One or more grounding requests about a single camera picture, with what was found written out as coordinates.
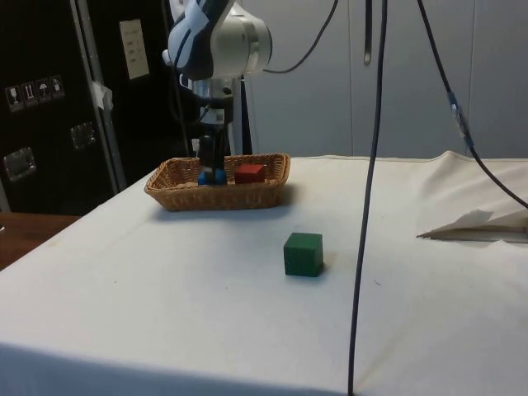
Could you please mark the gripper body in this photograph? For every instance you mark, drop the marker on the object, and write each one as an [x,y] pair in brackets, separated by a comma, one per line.
[216,131]

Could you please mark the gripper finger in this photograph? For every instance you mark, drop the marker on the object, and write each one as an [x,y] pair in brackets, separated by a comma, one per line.
[207,154]

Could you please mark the blue cube block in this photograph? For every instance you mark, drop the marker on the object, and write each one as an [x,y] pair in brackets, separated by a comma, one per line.
[203,178]

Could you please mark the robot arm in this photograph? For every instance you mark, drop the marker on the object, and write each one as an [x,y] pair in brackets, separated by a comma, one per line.
[235,37]

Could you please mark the wicker basket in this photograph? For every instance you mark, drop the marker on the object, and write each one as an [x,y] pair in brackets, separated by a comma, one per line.
[222,198]

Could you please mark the red cube block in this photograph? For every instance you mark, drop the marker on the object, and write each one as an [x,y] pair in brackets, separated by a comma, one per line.
[249,174]

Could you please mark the pale locker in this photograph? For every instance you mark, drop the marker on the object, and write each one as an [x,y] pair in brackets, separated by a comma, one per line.
[412,103]
[305,107]

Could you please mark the green cube block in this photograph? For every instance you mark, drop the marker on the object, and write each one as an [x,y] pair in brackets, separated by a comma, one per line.
[302,255]

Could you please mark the black cabinet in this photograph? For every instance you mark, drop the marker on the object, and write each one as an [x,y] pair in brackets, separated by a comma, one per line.
[45,123]

